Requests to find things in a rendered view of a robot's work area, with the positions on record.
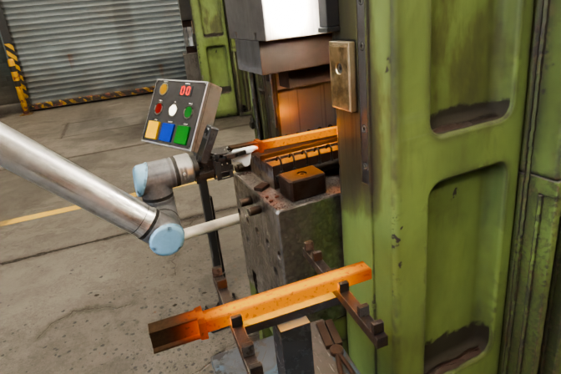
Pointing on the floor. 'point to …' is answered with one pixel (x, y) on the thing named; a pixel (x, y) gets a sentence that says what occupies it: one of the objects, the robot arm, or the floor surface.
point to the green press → (211, 34)
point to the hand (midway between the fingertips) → (252, 145)
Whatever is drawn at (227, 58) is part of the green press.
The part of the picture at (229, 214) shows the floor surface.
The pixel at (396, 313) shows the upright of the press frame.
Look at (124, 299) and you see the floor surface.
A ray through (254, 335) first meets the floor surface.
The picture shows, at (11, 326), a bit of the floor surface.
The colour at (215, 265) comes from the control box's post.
